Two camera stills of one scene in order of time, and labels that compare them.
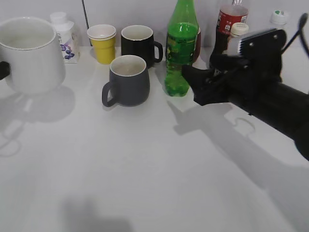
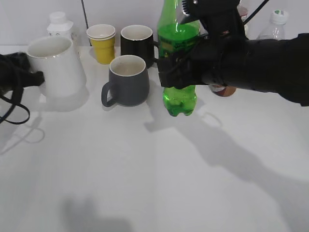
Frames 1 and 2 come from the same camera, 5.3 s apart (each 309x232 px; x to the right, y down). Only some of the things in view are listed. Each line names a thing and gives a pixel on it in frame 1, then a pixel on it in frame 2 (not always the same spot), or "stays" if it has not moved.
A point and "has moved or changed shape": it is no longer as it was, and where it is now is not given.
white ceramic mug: [31, 45] → [57, 58]
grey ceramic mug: [130, 82] stays
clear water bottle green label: [278, 17] stays
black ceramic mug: [138, 40] stays
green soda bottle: [181, 32] has moved or changed shape
